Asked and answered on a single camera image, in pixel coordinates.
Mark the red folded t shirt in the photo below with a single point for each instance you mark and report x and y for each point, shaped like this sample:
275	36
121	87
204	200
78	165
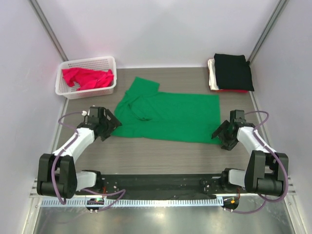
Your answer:
231	90

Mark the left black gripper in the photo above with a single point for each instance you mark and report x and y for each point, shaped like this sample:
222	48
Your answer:
113	123

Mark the aluminium frame post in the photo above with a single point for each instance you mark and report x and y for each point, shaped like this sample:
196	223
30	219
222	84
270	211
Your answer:
48	29
281	5

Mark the black folded t shirt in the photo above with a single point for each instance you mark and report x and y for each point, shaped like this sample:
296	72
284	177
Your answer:
233	72

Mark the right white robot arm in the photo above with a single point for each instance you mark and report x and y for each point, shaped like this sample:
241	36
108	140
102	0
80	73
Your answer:
267	170

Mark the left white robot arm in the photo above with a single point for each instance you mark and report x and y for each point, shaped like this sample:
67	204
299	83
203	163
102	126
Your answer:
57	175

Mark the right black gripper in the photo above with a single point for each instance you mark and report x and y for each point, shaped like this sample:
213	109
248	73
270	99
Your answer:
228	145

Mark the white plastic basket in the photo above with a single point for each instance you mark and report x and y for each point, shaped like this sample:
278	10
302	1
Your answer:
98	64

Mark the green t shirt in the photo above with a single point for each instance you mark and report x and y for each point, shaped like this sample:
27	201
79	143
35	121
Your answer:
146	112

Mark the left aluminium frame post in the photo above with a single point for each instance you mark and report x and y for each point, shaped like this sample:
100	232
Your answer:
48	29

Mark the white slotted cable duct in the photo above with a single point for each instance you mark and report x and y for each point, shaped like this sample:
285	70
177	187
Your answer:
86	201

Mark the white folded t shirt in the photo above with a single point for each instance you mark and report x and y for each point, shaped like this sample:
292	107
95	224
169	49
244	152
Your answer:
212	77

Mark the right aluminium frame post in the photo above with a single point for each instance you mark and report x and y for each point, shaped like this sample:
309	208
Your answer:
281	5

